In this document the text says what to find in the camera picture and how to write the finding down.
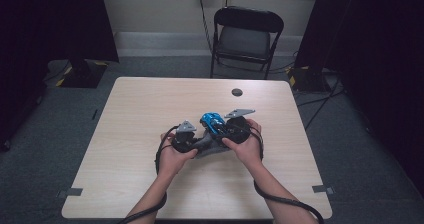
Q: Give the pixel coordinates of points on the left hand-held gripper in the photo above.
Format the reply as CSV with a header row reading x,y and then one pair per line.
x,y
183,140

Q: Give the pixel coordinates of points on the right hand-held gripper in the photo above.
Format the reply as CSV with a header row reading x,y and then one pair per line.
x,y
238,130

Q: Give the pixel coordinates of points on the grey terry cloth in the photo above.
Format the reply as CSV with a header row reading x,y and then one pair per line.
x,y
210,147

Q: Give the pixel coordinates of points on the person's right hand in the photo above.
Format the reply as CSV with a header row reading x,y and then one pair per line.
x,y
250,149

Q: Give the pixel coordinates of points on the person's left hand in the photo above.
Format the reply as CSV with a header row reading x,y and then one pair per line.
x,y
171,162

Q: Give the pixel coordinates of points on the round grey table grommet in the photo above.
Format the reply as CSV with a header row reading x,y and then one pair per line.
x,y
237,92

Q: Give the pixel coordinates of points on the black stand base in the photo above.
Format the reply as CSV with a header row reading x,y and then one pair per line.
x,y
83,75
308,80

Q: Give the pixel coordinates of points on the black folding chair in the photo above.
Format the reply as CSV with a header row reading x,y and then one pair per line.
x,y
245,42

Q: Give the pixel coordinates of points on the small black floor object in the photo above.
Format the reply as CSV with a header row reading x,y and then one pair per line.
x,y
95,114

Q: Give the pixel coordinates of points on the grey tape strip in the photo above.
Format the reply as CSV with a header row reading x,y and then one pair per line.
x,y
71,192
321,189

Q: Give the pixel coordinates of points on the black curtain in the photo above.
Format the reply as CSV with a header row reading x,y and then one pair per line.
x,y
376,50
50,24

